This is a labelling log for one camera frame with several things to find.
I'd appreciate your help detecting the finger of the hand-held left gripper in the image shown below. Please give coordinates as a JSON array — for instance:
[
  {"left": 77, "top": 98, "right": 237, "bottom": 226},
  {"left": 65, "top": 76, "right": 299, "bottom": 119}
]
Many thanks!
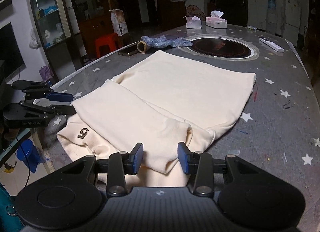
[
  {"left": 11, "top": 80, "right": 74, "bottom": 102},
  {"left": 20, "top": 100, "right": 77, "bottom": 120}
]

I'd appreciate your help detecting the purple bag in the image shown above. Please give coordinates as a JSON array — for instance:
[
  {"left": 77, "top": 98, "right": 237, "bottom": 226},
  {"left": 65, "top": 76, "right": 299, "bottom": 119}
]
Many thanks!
[{"left": 39, "top": 65, "right": 54, "bottom": 82}]

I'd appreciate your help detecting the red plastic stool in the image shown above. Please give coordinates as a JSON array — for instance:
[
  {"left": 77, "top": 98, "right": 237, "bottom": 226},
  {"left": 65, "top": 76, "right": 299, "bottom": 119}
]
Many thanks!
[{"left": 94, "top": 32, "right": 123, "bottom": 58}]

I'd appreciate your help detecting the white remote control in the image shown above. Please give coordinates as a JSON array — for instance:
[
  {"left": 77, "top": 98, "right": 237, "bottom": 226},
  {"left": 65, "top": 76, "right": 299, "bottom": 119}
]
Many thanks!
[{"left": 259, "top": 37, "right": 285, "bottom": 53}]

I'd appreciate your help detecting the blue knit glove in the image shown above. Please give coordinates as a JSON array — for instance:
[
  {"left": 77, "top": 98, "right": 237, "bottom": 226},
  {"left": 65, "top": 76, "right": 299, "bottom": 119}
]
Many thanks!
[{"left": 137, "top": 35, "right": 193, "bottom": 54}]

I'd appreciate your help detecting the wooden arch cabinet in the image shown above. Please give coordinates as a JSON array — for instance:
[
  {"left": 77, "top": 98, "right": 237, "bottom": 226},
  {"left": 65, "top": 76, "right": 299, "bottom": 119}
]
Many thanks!
[{"left": 62, "top": 0, "right": 188, "bottom": 55}]

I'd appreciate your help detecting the white refrigerator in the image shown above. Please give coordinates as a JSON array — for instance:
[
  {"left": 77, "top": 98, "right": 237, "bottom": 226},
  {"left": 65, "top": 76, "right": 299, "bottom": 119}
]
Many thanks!
[{"left": 284, "top": 0, "right": 301, "bottom": 40}]

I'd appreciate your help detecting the round hand fan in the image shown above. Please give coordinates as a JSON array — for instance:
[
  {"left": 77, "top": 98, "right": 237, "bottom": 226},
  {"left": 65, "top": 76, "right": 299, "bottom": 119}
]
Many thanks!
[{"left": 186, "top": 5, "right": 203, "bottom": 17}]

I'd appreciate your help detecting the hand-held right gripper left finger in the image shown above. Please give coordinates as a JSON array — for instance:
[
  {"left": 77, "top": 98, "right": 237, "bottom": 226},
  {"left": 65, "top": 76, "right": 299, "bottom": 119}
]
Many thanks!
[{"left": 60, "top": 142, "right": 145, "bottom": 199}]

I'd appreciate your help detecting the printed paper carton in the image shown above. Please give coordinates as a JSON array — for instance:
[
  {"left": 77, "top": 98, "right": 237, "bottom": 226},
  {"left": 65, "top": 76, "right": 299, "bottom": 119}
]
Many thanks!
[{"left": 110, "top": 9, "right": 129, "bottom": 36}]

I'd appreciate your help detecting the white water dispenser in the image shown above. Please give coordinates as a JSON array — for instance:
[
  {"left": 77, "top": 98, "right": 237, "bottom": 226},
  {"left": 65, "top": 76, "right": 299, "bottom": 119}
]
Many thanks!
[{"left": 265, "top": 9, "right": 278, "bottom": 36}]

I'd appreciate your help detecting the black smartphone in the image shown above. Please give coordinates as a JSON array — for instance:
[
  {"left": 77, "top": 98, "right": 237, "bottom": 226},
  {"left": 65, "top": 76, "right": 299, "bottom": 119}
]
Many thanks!
[{"left": 118, "top": 47, "right": 138, "bottom": 56}]

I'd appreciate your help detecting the white tissue pack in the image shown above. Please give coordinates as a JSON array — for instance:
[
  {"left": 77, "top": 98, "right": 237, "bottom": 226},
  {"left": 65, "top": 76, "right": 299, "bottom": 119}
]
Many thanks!
[{"left": 184, "top": 15, "right": 202, "bottom": 29}]

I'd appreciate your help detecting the teal bag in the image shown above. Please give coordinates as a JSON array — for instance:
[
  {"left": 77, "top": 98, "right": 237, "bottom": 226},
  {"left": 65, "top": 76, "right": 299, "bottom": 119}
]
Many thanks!
[{"left": 0, "top": 182, "right": 25, "bottom": 232}]

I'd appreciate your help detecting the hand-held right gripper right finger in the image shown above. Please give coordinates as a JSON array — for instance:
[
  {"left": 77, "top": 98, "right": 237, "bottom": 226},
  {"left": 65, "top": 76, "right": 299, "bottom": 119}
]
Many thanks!
[{"left": 177, "top": 141, "right": 263, "bottom": 197}]

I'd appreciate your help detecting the grey star-print tablecloth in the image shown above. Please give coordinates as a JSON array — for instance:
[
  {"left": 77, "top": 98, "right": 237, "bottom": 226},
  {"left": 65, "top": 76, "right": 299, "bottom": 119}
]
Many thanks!
[{"left": 41, "top": 23, "right": 320, "bottom": 232}]

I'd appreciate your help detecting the cream sweater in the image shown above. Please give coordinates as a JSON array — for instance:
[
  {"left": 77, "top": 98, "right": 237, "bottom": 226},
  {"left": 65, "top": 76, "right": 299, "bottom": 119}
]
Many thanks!
[{"left": 56, "top": 50, "right": 257, "bottom": 188}]

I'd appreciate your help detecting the round black induction cooktop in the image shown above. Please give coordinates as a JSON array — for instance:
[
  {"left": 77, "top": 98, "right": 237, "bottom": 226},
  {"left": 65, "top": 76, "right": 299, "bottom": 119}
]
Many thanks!
[{"left": 184, "top": 34, "right": 260, "bottom": 60}]

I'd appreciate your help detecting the white-framed glass shelf unit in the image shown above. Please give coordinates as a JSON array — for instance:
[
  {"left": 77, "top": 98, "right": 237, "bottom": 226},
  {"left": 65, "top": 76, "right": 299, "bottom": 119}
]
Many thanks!
[{"left": 26, "top": 0, "right": 80, "bottom": 72}]

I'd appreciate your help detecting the pink tissue box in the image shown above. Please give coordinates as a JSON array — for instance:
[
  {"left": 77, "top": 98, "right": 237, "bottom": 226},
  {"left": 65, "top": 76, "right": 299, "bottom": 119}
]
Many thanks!
[{"left": 205, "top": 10, "right": 227, "bottom": 29}]

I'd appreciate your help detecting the black television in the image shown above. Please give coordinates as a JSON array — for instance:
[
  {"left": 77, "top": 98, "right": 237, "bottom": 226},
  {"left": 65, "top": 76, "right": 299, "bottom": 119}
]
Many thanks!
[{"left": 0, "top": 22, "right": 25, "bottom": 78}]

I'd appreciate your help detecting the blue plastic bin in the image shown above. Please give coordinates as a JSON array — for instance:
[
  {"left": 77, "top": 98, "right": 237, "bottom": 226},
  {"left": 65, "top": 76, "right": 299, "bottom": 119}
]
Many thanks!
[{"left": 16, "top": 139, "right": 47, "bottom": 174}]

